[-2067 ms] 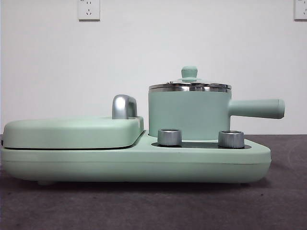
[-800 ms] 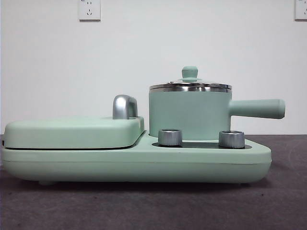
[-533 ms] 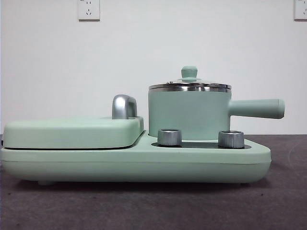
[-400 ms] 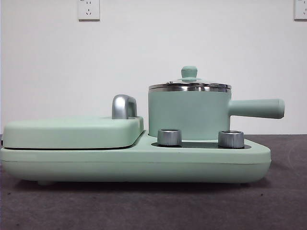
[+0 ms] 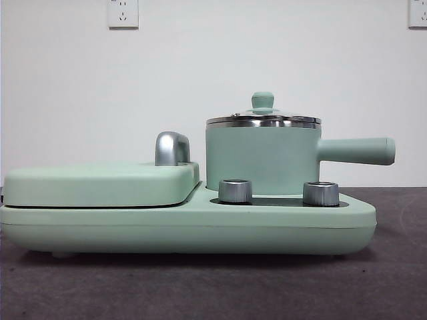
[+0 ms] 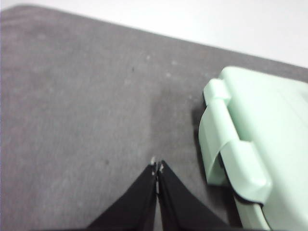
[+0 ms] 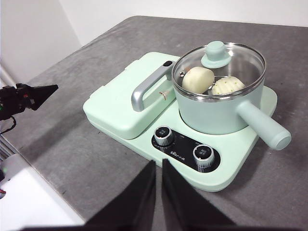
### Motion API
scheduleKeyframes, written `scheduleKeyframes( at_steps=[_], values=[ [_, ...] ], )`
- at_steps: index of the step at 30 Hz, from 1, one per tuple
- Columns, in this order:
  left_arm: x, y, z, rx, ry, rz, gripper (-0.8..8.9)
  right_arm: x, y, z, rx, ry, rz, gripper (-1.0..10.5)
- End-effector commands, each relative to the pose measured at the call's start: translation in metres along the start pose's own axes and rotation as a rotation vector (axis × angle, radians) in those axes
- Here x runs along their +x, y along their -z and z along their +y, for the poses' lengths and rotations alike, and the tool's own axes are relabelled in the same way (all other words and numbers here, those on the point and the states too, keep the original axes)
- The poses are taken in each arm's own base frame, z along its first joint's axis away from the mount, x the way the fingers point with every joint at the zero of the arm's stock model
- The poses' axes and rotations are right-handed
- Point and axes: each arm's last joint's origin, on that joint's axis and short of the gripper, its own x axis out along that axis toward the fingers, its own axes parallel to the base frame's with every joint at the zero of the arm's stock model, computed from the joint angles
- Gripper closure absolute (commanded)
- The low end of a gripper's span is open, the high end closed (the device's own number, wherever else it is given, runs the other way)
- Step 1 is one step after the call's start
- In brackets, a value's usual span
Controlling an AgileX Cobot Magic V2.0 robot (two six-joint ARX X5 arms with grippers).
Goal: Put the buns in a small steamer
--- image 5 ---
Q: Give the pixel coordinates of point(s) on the glass pot lid green knob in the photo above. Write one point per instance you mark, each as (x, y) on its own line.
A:
(262, 100)

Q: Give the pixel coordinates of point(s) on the silver control knob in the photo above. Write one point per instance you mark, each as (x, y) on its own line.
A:
(235, 191)
(320, 194)

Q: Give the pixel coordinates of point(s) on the green breakfast machine base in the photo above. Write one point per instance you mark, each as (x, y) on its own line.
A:
(200, 230)

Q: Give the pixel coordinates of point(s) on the green griddle cover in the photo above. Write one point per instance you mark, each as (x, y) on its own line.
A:
(100, 186)

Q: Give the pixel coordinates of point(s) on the white wall socket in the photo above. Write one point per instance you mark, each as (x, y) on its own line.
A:
(418, 13)
(123, 15)

